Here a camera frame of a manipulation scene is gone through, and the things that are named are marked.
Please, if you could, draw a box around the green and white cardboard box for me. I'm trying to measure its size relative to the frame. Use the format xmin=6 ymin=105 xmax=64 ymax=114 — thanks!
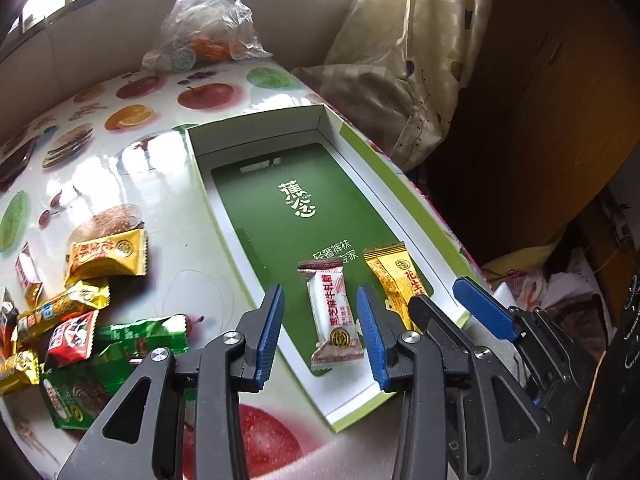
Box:
xmin=186 ymin=102 xmax=483 ymax=433

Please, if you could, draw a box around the green wafer packet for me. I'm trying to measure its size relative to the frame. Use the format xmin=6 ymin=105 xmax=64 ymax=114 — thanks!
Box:
xmin=95 ymin=314 xmax=191 ymax=361
xmin=42 ymin=355 xmax=131 ymax=431

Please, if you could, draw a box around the yellow orange-label candy packet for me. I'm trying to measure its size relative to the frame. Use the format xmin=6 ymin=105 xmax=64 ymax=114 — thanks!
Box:
xmin=362 ymin=242 xmax=433 ymax=311
xmin=65 ymin=228 xmax=149 ymax=286

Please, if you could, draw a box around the dark snack packet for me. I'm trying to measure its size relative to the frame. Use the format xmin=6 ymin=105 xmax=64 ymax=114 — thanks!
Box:
xmin=0 ymin=287 xmax=21 ymax=356

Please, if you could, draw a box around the cream printed cloth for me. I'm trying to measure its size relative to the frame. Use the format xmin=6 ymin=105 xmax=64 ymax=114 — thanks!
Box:
xmin=290 ymin=0 xmax=496 ymax=173

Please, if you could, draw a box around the white plastic bag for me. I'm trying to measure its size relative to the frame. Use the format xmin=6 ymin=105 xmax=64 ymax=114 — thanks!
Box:
xmin=482 ymin=247 xmax=608 ymax=356

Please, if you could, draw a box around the red snack packet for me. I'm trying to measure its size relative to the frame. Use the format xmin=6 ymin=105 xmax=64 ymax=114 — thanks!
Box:
xmin=46 ymin=310 xmax=100 ymax=368

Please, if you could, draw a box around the white brown-ended candy packet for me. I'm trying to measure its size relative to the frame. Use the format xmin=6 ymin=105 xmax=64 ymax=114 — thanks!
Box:
xmin=14 ymin=242 xmax=45 ymax=311
xmin=296 ymin=260 xmax=365 ymax=372

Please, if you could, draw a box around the clear plastic bag with snacks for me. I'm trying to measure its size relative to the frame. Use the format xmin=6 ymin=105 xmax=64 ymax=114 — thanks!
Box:
xmin=141 ymin=0 xmax=273 ymax=72

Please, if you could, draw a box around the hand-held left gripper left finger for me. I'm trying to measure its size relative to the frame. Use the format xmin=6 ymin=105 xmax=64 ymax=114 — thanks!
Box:
xmin=56 ymin=282 xmax=286 ymax=480

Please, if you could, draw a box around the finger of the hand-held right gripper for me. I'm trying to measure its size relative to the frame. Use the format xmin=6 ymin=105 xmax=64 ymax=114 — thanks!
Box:
xmin=451 ymin=276 xmax=576 ymax=386
xmin=407 ymin=294 xmax=501 ymax=361

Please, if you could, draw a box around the long yellow snack bar packet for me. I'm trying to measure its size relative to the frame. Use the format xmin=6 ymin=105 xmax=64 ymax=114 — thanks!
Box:
xmin=15 ymin=281 xmax=111 ymax=346

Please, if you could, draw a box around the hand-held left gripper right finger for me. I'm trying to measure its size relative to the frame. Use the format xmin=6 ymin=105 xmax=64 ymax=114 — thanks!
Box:
xmin=356 ymin=285 xmax=583 ymax=480

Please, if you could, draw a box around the gold foil snack packet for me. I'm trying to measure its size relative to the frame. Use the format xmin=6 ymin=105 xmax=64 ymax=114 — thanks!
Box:
xmin=0 ymin=350 xmax=41 ymax=396

